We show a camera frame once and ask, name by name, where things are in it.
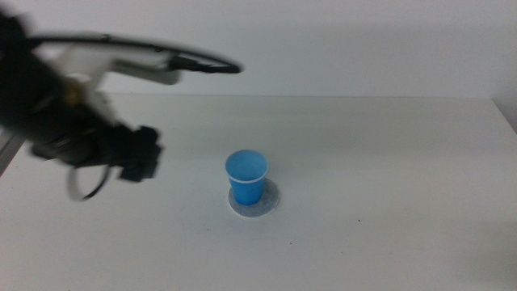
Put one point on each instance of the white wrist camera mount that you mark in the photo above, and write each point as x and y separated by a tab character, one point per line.
121	62

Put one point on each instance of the round grey cup mat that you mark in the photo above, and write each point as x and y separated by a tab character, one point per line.
264	204

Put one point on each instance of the blue plastic cup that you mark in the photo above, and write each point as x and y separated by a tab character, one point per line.
246	178

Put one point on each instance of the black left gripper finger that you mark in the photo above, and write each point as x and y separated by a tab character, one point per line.
139	169
150	141

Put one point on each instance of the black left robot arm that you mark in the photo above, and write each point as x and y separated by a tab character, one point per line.
36	101

